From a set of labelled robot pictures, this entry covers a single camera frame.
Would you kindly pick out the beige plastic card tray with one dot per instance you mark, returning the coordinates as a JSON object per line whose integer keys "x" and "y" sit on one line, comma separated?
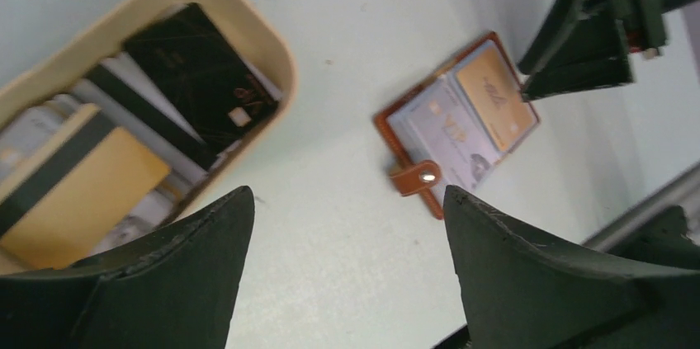
{"x": 248, "y": 33}

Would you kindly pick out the silver VIP diamond card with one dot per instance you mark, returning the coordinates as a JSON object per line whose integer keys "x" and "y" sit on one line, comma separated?
{"x": 444, "y": 129}

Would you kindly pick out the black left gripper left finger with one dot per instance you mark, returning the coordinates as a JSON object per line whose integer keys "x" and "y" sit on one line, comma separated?
{"x": 173, "y": 288}

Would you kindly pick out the aluminium frame rail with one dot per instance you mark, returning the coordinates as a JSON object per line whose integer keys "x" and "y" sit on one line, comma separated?
{"x": 682, "y": 190}

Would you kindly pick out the yellow card with black stripe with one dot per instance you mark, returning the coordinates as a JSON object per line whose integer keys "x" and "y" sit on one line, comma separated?
{"x": 67, "y": 196}

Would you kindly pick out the orange VIP card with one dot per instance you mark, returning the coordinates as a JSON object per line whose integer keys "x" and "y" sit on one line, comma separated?
{"x": 488, "y": 81}

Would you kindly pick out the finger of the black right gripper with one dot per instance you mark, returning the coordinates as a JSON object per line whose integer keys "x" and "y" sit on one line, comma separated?
{"x": 618, "y": 72}
{"x": 570, "y": 40}

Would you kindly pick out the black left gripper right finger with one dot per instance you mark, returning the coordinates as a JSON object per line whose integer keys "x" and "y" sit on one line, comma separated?
{"x": 522, "y": 287}

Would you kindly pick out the brown leather card holder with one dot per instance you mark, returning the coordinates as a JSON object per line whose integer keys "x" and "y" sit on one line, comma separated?
{"x": 412, "y": 174}

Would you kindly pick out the black gold card in tray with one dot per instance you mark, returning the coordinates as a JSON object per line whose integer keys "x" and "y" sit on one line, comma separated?
{"x": 202, "y": 75}

